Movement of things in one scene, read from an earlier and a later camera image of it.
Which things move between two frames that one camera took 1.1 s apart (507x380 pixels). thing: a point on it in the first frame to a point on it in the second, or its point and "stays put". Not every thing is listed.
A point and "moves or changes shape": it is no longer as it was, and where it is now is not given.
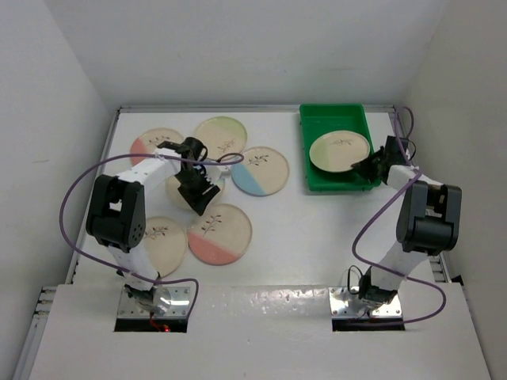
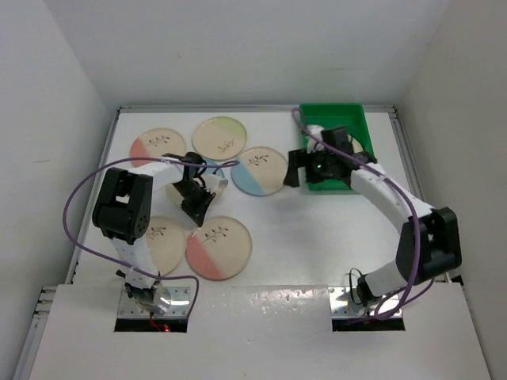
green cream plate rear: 221,135 stays put
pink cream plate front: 220,236 moves or changes shape
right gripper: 362,167 to 300,157
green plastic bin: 317,119 stays put
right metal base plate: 344,304 stays put
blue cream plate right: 263,172 stays put
